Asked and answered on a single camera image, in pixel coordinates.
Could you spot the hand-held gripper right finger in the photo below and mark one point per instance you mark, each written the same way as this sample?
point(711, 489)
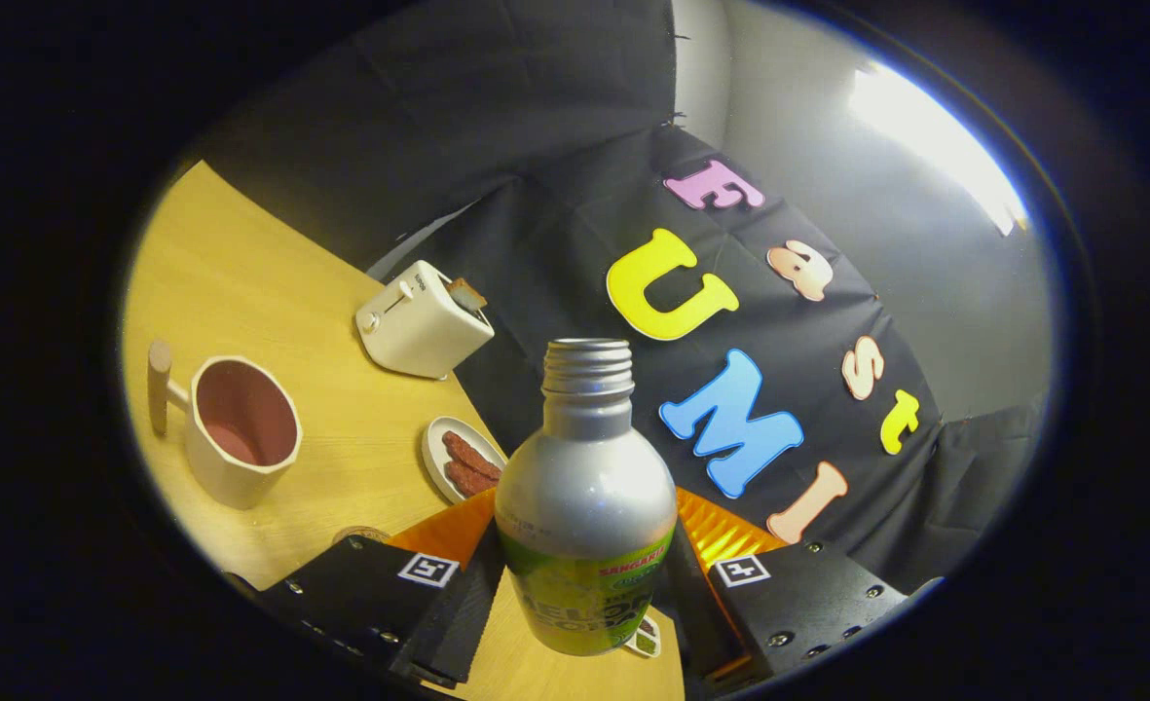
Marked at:
point(696, 623)

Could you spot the brown toast slice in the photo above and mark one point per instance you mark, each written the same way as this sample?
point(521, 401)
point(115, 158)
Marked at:
point(467, 294)

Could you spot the red meat slice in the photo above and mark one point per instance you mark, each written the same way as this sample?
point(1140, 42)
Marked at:
point(469, 453)
point(465, 480)

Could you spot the cream toaster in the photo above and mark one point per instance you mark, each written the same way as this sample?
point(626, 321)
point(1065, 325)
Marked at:
point(419, 336)

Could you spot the black backdrop cloth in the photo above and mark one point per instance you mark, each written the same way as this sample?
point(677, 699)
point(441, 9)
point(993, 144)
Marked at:
point(555, 146)

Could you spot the small white round plate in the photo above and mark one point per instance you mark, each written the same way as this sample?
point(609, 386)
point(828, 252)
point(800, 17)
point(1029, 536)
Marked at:
point(434, 462)

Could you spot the silver juice bottle green label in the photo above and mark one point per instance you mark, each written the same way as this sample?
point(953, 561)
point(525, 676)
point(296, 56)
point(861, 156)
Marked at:
point(584, 487)

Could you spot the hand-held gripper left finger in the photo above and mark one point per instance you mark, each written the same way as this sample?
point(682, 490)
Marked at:
point(458, 623)

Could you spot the wooden table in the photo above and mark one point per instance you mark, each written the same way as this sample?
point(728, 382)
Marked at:
point(273, 292)

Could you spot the round cork coaster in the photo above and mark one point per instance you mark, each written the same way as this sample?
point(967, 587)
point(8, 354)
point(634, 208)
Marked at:
point(360, 534)

